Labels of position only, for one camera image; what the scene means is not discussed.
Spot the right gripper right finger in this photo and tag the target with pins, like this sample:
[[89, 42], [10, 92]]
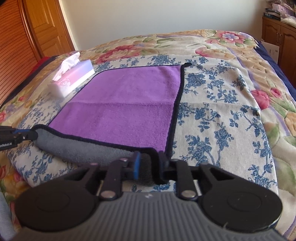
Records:
[[169, 169]]

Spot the blue floral white cloth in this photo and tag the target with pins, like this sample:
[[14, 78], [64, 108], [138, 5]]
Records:
[[218, 122]]

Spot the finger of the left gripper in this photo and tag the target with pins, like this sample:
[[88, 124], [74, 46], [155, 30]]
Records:
[[6, 130], [11, 139]]

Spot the wooden sideboard cabinet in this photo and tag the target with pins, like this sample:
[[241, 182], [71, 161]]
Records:
[[283, 35]]

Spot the wooden door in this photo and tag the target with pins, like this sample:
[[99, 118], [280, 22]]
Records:
[[30, 31]]

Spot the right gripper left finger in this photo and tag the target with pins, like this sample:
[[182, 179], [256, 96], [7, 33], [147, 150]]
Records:
[[122, 169]]

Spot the clutter pile on cabinet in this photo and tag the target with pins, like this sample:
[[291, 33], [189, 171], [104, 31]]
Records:
[[283, 11]]

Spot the pink white tissue pack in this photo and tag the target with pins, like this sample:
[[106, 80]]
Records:
[[71, 73]]

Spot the white paper box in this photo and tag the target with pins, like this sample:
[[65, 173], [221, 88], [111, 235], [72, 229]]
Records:
[[273, 50]]

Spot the floral beige bed blanket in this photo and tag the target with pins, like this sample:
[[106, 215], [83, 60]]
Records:
[[276, 104]]

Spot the dark blue bed sheet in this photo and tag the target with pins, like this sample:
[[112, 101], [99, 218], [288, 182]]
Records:
[[261, 50]]

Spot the purple and grey towel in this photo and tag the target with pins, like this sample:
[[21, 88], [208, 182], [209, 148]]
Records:
[[119, 112]]

